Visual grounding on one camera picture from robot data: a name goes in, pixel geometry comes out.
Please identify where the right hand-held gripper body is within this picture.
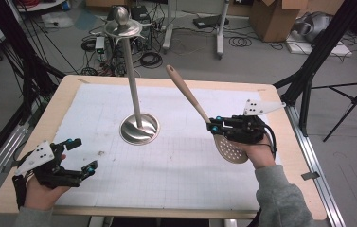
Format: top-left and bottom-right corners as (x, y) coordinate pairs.
(224, 99), (287, 146)

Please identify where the large cardboard box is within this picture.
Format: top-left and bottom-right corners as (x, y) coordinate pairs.
(249, 0), (313, 44)

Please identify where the steel utensil stand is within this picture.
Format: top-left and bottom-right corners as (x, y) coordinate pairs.
(103, 6), (161, 147)

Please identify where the black metal frame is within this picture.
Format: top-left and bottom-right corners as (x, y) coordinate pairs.
(0, 0), (67, 122)
(273, 0), (357, 137)

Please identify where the white-legged desk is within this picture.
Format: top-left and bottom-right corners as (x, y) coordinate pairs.
(162, 0), (231, 61)

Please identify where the person's right hand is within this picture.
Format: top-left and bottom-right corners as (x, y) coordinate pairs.
(230, 133), (277, 170)

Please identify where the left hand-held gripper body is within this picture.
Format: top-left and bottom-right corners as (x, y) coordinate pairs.
(14, 140), (85, 190)

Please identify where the black power strip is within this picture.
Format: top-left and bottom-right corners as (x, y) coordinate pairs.
(192, 14), (230, 29)

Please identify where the person's left hand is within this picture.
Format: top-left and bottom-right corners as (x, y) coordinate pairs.
(24, 153), (72, 211)

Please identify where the black strap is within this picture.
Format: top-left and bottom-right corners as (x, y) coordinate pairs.
(11, 174), (27, 210)

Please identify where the white flat board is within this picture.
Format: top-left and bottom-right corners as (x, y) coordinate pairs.
(285, 38), (354, 59)

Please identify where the white round table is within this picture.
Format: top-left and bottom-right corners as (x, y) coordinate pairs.
(16, 0), (67, 12)

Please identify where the black tripod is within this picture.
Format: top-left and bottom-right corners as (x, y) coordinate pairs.
(311, 75), (357, 143)

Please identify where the white grid mat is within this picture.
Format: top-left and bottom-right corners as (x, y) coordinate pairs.
(53, 83), (282, 211)

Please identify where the beige slotted spoon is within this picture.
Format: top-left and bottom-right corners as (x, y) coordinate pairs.
(166, 64), (250, 165)

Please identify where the small white box device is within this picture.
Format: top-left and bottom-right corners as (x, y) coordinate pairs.
(95, 36), (106, 55)

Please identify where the grey rounded device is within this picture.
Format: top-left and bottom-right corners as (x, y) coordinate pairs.
(294, 11), (334, 43)

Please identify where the coiled black cable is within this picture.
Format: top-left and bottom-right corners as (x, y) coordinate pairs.
(228, 36), (253, 48)
(139, 51), (164, 69)

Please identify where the black computer tower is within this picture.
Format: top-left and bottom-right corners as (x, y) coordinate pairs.
(131, 5), (151, 32)

